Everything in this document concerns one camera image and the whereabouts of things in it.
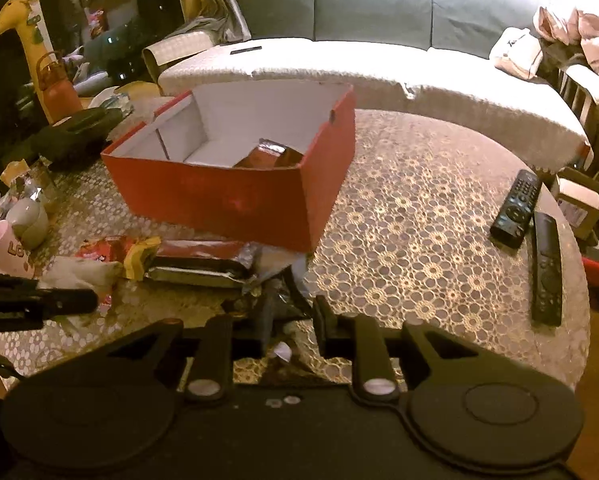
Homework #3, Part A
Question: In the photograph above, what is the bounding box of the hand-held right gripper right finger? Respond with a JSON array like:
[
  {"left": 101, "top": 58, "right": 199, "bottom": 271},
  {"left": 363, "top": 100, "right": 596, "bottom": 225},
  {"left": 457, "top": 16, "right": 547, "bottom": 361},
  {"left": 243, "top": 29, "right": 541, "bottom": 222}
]
[{"left": 314, "top": 296, "right": 480, "bottom": 405}]

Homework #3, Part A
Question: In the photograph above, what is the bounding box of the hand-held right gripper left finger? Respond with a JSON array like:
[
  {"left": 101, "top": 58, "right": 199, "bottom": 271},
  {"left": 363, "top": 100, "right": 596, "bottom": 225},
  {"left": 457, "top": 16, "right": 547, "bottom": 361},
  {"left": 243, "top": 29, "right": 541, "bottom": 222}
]
[{"left": 106, "top": 300, "right": 280, "bottom": 403}]

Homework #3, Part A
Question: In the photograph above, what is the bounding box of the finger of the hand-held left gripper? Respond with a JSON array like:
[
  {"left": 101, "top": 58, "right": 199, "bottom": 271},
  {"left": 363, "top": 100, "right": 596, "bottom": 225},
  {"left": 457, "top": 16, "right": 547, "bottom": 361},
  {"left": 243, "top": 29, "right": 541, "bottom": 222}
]
[{"left": 0, "top": 274, "right": 99, "bottom": 332}]

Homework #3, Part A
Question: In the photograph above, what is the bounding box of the silver snack packet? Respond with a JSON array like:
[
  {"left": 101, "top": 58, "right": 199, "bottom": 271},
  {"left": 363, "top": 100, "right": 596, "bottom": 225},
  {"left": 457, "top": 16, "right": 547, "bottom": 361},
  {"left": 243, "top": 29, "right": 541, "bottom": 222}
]
[{"left": 226, "top": 252, "right": 313, "bottom": 323}]

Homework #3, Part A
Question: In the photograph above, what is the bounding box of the red snack packet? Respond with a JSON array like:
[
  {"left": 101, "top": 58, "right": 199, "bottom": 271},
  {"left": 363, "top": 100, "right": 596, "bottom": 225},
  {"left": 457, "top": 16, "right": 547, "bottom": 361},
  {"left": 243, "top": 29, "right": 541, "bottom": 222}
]
[{"left": 76, "top": 235, "right": 142, "bottom": 265}]

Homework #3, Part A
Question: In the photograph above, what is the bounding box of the long dark foil snack packet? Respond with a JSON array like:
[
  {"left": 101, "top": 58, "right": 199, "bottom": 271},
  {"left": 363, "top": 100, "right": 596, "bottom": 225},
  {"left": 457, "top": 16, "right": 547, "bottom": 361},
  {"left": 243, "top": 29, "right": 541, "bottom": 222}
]
[{"left": 146, "top": 240, "right": 256, "bottom": 291}]

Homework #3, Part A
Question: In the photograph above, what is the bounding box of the red cardboard box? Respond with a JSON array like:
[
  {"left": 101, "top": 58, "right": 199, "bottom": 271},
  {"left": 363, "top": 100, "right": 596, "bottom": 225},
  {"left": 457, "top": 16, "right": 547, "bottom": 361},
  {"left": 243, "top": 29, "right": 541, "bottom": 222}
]
[{"left": 102, "top": 82, "right": 357, "bottom": 254}]

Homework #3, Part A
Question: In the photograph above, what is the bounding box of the brown snack packet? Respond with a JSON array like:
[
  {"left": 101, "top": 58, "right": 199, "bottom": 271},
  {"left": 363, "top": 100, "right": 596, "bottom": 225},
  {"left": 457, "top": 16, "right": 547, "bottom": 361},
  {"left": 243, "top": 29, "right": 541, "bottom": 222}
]
[{"left": 233, "top": 138, "right": 306, "bottom": 170}]

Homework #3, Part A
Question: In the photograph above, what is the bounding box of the white crumpled packet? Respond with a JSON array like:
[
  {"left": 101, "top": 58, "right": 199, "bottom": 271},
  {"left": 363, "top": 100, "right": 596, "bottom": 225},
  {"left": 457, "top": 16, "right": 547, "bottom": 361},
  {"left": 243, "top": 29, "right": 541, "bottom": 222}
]
[{"left": 38, "top": 255, "right": 124, "bottom": 292}]

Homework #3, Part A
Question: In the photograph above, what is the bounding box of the white and green cup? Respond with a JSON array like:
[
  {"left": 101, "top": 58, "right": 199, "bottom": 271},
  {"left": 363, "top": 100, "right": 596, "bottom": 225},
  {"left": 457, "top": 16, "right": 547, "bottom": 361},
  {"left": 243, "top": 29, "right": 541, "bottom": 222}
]
[{"left": 5, "top": 197, "right": 50, "bottom": 248}]

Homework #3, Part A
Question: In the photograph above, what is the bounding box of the yellow snack packet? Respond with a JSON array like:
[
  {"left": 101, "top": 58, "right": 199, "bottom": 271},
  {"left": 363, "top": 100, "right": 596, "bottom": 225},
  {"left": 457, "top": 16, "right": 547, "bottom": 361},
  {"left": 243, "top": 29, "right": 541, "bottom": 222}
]
[{"left": 123, "top": 236, "right": 162, "bottom": 281}]

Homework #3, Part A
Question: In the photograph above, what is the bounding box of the glass jar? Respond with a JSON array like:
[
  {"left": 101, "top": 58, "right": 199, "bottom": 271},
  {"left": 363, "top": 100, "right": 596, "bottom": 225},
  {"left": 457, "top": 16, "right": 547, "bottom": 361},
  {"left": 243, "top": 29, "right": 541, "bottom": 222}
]
[{"left": 13, "top": 157, "right": 57, "bottom": 203}]

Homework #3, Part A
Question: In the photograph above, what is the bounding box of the floral lace tablecloth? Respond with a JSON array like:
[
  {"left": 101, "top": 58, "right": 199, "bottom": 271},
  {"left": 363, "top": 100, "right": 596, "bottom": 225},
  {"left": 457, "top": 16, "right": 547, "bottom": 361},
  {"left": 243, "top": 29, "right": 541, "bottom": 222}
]
[{"left": 0, "top": 107, "right": 593, "bottom": 396}]

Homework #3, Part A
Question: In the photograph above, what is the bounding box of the black round appliance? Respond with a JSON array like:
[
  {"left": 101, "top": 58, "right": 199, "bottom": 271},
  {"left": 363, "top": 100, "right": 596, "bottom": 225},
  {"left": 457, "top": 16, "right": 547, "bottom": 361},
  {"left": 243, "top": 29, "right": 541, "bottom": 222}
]
[{"left": 32, "top": 106, "right": 126, "bottom": 162}]

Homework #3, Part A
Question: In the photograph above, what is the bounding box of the orange jug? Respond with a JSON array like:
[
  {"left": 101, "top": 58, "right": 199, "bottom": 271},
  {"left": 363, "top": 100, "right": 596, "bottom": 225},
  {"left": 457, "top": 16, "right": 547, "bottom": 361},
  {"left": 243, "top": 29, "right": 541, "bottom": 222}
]
[{"left": 35, "top": 51, "right": 84, "bottom": 123}]

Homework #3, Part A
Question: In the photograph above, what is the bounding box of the wide black remote control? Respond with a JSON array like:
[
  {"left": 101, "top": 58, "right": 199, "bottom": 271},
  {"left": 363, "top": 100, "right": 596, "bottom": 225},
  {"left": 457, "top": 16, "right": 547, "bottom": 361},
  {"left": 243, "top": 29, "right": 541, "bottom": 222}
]
[{"left": 489, "top": 169, "right": 543, "bottom": 249}]

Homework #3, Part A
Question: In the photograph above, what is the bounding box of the slim black remote control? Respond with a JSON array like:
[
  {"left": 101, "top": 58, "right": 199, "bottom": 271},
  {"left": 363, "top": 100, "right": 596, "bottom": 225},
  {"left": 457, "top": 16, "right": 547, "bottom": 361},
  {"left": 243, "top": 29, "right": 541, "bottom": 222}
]
[{"left": 530, "top": 211, "right": 564, "bottom": 327}]

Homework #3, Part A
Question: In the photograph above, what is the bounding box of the yellow giraffe toy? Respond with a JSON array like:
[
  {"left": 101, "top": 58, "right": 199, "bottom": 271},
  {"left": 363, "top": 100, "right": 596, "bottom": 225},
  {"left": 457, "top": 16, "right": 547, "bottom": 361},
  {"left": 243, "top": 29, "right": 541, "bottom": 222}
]
[{"left": 0, "top": 0, "right": 55, "bottom": 126}]

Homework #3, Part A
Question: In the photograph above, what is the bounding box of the small cardboard box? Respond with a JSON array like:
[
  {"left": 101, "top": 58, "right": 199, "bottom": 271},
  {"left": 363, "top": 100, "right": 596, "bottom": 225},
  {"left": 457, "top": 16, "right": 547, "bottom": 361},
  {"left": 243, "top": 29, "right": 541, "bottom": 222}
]
[{"left": 553, "top": 174, "right": 599, "bottom": 241}]

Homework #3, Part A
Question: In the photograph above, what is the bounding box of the curtain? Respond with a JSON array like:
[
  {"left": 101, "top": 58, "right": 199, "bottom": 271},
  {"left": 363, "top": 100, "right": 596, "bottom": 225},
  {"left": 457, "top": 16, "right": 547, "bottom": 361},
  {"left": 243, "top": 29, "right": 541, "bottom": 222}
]
[{"left": 180, "top": 0, "right": 252, "bottom": 43}]

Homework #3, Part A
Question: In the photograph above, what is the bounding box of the green sofa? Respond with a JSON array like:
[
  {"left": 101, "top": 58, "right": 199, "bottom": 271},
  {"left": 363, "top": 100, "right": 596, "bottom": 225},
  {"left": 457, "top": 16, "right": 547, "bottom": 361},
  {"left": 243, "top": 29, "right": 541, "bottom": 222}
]
[{"left": 228, "top": 0, "right": 599, "bottom": 57}]

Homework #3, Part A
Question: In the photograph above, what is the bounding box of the white cloth bag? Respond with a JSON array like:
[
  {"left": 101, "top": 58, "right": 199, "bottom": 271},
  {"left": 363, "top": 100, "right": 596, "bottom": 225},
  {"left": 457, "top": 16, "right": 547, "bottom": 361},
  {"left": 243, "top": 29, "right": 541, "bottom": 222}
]
[{"left": 491, "top": 26, "right": 556, "bottom": 81}]

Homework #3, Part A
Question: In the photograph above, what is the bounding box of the wooden chair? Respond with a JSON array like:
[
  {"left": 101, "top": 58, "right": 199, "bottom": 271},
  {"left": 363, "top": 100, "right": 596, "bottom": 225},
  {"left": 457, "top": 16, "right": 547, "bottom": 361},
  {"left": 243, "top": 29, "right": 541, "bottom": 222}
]
[{"left": 549, "top": 65, "right": 599, "bottom": 183}]

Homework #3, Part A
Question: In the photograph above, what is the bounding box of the pink clothes pile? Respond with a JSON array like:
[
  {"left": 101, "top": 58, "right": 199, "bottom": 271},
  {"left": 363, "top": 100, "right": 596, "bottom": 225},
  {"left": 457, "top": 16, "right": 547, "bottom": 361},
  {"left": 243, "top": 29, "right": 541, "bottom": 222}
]
[{"left": 533, "top": 5, "right": 599, "bottom": 83}]

